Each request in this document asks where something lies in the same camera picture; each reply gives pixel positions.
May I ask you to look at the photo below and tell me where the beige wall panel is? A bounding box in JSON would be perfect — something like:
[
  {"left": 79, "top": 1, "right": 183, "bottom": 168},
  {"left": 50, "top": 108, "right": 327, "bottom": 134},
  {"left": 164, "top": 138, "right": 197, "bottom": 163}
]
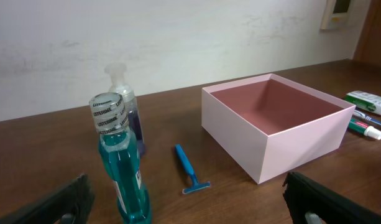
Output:
[{"left": 320, "top": 0, "right": 354, "bottom": 30}]

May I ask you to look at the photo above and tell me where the brown wooden door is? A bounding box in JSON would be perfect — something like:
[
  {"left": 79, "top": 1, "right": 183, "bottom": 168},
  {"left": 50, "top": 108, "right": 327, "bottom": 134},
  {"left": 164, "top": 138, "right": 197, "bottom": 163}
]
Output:
[{"left": 352, "top": 0, "right": 381, "bottom": 67}]

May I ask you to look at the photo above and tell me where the blue Listerine mouthwash bottle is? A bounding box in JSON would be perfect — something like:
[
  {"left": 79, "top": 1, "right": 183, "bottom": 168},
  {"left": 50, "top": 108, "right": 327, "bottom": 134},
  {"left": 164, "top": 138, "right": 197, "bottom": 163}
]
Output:
[{"left": 89, "top": 92, "right": 152, "bottom": 223}]

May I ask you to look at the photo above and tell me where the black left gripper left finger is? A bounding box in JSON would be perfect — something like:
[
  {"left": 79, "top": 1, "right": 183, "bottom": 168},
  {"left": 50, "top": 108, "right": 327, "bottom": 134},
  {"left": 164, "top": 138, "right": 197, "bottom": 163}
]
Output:
[{"left": 0, "top": 174, "right": 95, "bottom": 224}]

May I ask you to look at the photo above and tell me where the blue white toothbrush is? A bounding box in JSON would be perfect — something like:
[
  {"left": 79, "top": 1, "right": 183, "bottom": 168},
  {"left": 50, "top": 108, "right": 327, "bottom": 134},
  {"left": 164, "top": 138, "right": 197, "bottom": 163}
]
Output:
[{"left": 353, "top": 110, "right": 381, "bottom": 126}]

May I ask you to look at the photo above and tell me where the blue disposable razor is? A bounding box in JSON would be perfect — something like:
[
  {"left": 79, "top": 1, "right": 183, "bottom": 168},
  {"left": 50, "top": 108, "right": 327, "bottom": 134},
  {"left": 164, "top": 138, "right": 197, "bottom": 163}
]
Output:
[{"left": 175, "top": 144, "right": 211, "bottom": 195}]

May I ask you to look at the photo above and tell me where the green toothpaste tube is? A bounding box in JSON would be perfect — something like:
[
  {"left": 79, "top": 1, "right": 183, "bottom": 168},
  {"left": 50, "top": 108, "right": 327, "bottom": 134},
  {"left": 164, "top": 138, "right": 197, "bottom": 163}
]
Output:
[{"left": 348, "top": 118, "right": 381, "bottom": 140}]

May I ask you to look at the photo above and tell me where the green soap box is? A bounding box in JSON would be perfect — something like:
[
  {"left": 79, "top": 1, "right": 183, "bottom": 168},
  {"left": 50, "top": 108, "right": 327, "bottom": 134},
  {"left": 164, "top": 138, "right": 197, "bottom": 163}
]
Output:
[{"left": 345, "top": 90, "right": 381, "bottom": 116}]

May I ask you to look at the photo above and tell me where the purple pump soap bottle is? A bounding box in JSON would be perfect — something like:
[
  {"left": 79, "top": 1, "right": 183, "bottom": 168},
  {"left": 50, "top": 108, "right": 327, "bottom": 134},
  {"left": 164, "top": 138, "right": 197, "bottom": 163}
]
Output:
[{"left": 104, "top": 63, "right": 146, "bottom": 157}]

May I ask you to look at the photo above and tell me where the pink open box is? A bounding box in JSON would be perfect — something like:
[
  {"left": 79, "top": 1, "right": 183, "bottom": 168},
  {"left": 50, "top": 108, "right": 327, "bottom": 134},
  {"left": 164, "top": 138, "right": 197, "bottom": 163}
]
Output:
[{"left": 201, "top": 73, "right": 355, "bottom": 184}]

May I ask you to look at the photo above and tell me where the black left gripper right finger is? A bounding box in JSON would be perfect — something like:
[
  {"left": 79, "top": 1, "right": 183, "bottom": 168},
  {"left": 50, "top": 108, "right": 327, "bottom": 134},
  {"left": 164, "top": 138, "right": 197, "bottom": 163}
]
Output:
[{"left": 283, "top": 172, "right": 381, "bottom": 224}]

